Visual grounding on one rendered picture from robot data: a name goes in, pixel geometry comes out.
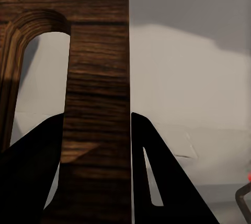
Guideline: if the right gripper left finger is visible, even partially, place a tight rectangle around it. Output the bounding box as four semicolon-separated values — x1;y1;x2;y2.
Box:
0;113;64;224

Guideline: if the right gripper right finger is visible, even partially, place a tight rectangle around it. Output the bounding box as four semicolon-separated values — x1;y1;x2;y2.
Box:
131;112;220;224

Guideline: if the cutting board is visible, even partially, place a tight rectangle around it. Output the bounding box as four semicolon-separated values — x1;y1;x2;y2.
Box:
0;0;132;224

